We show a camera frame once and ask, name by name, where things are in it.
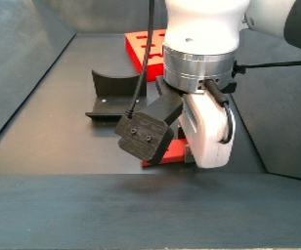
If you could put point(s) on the red double-square peg block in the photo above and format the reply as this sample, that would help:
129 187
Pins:
175 152

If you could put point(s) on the black curved holder stand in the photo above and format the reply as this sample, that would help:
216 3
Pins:
113 94

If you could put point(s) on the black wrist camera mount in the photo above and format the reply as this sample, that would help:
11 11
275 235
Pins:
144 130

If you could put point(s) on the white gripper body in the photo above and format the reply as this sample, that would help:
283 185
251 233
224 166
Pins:
203 122

